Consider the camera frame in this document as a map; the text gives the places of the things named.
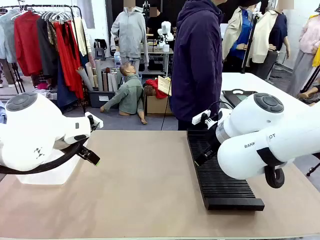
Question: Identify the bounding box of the white table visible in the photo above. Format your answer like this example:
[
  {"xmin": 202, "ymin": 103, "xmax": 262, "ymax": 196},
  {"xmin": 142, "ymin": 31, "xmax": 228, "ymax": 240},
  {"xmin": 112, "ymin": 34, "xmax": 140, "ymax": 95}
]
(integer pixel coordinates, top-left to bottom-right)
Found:
[{"xmin": 221, "ymin": 72, "xmax": 311, "ymax": 118}]

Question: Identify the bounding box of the person in black clothes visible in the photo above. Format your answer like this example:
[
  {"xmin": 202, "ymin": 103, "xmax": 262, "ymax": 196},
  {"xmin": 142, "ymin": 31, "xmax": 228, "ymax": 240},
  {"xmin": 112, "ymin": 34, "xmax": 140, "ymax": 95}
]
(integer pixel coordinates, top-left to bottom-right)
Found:
[{"xmin": 146, "ymin": 6, "xmax": 164, "ymax": 36}]

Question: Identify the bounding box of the clear plastic storage box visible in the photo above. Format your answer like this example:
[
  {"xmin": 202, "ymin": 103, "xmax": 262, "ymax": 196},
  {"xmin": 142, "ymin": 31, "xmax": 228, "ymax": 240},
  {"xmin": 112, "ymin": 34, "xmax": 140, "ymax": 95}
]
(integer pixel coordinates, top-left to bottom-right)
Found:
[{"xmin": 16, "ymin": 139, "xmax": 88, "ymax": 186}]

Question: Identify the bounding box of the light wooden board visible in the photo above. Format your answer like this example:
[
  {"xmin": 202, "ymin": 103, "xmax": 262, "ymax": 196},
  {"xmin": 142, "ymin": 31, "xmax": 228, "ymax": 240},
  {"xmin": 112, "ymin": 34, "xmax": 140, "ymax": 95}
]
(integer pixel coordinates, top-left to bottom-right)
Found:
[{"xmin": 157, "ymin": 76, "xmax": 173, "ymax": 97}]

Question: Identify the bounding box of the mannequin in pink top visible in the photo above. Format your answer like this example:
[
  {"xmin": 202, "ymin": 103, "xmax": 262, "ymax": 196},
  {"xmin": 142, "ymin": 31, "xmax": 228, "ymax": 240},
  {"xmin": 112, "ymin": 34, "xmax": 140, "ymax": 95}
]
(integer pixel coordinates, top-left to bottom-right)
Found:
[{"xmin": 286, "ymin": 14, "xmax": 320, "ymax": 97}]

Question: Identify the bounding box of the black clothes rack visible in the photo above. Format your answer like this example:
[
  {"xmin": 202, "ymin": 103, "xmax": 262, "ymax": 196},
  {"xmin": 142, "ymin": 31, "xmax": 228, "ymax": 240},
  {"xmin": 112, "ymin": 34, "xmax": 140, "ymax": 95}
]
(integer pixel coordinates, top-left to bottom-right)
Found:
[{"xmin": 0, "ymin": 4, "xmax": 87, "ymax": 115}]

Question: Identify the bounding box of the clear water bottle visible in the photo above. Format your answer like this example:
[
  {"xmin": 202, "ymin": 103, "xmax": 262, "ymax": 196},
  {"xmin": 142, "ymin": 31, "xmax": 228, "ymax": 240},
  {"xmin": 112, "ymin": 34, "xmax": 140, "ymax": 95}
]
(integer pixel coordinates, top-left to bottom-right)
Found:
[{"xmin": 114, "ymin": 50, "xmax": 122, "ymax": 70}]

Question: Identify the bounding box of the dark grey hanging garment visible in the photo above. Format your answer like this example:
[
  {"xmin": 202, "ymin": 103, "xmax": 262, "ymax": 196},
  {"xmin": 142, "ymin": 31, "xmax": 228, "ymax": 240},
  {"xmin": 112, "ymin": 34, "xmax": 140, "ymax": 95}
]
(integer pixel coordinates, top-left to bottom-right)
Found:
[{"xmin": 36, "ymin": 17, "xmax": 60, "ymax": 81}]

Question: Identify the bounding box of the person in purple jacket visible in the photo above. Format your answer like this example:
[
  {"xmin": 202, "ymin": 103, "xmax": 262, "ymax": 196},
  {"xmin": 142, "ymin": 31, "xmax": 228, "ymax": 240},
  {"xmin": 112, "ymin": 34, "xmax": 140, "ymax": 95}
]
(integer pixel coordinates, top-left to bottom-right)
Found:
[{"xmin": 170, "ymin": 0, "xmax": 224, "ymax": 131}]

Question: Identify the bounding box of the grey background table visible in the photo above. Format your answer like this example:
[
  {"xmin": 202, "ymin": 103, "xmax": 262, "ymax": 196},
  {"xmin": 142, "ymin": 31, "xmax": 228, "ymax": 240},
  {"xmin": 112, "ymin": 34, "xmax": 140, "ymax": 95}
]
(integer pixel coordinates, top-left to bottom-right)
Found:
[{"xmin": 139, "ymin": 46, "xmax": 175, "ymax": 77}]

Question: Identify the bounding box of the dark grey storage bin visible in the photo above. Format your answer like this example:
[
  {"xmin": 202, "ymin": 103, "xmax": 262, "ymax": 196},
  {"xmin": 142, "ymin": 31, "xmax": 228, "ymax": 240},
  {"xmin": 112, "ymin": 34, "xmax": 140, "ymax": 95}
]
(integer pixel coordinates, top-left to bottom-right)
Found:
[{"xmin": 87, "ymin": 89, "xmax": 119, "ymax": 109}]

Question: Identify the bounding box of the black tray with handle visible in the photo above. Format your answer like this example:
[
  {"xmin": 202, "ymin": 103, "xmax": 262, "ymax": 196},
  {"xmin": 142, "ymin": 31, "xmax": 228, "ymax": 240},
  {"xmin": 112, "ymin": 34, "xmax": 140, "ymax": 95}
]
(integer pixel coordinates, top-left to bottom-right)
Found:
[{"xmin": 221, "ymin": 88, "xmax": 259, "ymax": 109}]

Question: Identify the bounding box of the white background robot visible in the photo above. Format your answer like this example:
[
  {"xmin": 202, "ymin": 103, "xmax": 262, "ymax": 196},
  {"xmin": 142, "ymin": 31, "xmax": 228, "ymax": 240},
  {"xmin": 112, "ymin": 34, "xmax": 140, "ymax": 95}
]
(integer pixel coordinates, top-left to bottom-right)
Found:
[{"xmin": 157, "ymin": 21, "xmax": 175, "ymax": 53}]

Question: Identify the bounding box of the beige hanging garment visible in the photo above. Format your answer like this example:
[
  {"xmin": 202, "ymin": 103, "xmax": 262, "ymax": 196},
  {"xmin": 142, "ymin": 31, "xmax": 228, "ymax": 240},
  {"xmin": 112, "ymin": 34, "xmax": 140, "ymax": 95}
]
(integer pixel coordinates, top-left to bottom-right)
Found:
[{"xmin": 73, "ymin": 17, "xmax": 89, "ymax": 57}]

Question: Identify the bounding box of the navy hanging garment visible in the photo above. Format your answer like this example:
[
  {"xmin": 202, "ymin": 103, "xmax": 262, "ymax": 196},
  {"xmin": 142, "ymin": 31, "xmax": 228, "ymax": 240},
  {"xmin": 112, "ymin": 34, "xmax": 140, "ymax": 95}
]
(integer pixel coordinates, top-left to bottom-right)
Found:
[{"xmin": 56, "ymin": 59, "xmax": 79, "ymax": 111}]

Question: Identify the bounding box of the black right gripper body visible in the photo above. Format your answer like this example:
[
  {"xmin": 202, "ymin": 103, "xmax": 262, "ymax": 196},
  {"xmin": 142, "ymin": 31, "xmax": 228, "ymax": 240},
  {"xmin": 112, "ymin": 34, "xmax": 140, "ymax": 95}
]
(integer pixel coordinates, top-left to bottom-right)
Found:
[{"xmin": 203, "ymin": 139, "xmax": 221, "ymax": 158}]

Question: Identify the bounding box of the beige paper roll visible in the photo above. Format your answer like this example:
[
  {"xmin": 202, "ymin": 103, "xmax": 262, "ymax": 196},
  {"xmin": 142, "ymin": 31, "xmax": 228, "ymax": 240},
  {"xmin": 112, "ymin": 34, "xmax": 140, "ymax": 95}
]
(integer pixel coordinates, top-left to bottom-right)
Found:
[{"xmin": 85, "ymin": 61, "xmax": 98, "ymax": 88}]

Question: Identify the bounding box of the red hanging dress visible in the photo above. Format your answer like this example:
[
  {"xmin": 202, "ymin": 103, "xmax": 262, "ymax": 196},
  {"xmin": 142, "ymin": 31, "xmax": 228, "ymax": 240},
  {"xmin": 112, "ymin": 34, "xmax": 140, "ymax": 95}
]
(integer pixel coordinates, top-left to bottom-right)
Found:
[{"xmin": 53, "ymin": 21, "xmax": 85, "ymax": 100}]

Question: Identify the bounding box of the mannequin in beige jacket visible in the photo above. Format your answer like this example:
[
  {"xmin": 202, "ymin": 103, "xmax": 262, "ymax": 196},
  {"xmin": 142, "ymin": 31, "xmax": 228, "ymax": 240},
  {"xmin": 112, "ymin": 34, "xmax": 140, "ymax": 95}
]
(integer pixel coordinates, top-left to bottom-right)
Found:
[{"xmin": 222, "ymin": 0, "xmax": 262, "ymax": 73}]

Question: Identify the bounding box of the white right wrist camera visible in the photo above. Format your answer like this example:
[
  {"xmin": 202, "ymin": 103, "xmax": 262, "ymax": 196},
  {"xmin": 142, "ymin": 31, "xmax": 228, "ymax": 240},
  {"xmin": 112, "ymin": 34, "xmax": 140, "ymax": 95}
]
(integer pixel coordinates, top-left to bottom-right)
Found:
[{"xmin": 191, "ymin": 109, "xmax": 219, "ymax": 130}]

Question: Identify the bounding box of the seated mannequin in green shirt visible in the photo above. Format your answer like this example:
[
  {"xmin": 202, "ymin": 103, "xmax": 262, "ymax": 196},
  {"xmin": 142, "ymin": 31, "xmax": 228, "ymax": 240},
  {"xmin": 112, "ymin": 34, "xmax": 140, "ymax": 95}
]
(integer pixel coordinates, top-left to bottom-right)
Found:
[{"xmin": 99, "ymin": 62, "xmax": 148, "ymax": 125}]

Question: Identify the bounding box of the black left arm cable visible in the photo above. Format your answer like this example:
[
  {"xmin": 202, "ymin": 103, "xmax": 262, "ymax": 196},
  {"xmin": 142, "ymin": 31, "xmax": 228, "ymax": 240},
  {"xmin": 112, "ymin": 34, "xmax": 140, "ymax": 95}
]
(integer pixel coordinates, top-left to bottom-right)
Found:
[{"xmin": 0, "ymin": 138, "xmax": 89, "ymax": 176}]

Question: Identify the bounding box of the cardboard box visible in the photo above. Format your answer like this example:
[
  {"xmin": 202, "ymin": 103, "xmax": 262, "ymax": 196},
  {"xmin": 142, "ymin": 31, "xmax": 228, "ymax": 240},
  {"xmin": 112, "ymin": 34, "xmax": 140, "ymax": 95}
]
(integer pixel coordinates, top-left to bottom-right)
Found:
[{"xmin": 144, "ymin": 94, "xmax": 175, "ymax": 117}]

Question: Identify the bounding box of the red hanging jacket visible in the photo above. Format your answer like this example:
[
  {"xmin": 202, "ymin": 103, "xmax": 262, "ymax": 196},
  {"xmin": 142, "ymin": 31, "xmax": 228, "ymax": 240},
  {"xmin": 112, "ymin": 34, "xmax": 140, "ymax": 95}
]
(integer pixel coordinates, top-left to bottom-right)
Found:
[{"xmin": 14, "ymin": 11, "xmax": 43, "ymax": 77}]

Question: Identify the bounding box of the grey paper roll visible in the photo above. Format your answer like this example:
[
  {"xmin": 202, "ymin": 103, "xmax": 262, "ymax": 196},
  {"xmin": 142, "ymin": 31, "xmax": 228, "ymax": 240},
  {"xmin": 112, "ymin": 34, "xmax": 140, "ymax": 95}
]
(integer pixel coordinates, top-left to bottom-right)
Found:
[{"xmin": 76, "ymin": 66, "xmax": 94, "ymax": 91}]

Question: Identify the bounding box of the black tripod leg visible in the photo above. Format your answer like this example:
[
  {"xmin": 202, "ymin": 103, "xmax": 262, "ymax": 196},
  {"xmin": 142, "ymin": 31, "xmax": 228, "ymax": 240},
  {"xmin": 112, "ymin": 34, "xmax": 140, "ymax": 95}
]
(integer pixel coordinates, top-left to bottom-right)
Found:
[{"xmin": 306, "ymin": 153, "xmax": 320, "ymax": 177}]

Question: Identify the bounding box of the mannequin in cream jacket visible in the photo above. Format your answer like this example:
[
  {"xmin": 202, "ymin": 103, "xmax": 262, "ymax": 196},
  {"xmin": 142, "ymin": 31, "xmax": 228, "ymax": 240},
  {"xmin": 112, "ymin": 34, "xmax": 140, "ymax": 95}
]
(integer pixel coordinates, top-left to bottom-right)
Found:
[{"xmin": 251, "ymin": 0, "xmax": 291, "ymax": 81}]

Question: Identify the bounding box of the light grey hanging garment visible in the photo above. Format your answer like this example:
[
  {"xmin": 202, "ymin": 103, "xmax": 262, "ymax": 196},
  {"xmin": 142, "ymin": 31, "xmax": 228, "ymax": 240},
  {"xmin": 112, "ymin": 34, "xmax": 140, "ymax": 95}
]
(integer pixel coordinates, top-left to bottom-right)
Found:
[{"xmin": 0, "ymin": 9, "xmax": 18, "ymax": 65}]

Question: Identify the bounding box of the black tripod pole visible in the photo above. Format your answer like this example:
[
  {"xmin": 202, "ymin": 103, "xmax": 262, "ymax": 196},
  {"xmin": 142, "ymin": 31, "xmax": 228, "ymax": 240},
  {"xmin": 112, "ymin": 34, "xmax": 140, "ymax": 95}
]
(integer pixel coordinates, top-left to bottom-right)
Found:
[{"xmin": 241, "ymin": 11, "xmax": 262, "ymax": 75}]

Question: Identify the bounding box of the red cloth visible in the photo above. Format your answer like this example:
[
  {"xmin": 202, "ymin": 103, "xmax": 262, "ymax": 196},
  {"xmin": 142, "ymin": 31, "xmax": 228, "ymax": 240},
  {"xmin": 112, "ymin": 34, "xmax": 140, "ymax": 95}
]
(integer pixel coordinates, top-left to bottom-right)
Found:
[{"xmin": 145, "ymin": 78, "xmax": 169, "ymax": 100}]

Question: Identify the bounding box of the black slotted PCB rack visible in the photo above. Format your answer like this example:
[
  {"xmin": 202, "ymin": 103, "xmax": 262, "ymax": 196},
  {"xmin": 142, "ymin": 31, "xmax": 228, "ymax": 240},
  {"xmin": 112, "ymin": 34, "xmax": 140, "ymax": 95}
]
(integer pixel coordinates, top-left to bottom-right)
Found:
[{"xmin": 186, "ymin": 129, "xmax": 265, "ymax": 211}]

